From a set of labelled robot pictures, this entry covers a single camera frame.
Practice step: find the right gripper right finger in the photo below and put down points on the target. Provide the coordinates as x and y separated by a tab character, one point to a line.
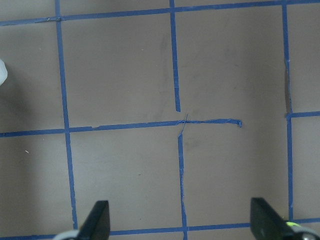
266	224

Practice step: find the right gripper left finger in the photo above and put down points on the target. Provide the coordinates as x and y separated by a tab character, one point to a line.
97	225

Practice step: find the white blue tennis ball can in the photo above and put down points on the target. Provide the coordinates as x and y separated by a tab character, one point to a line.
3	72

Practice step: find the tennis ball Wilson 3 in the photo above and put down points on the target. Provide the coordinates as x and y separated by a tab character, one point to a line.
292	224

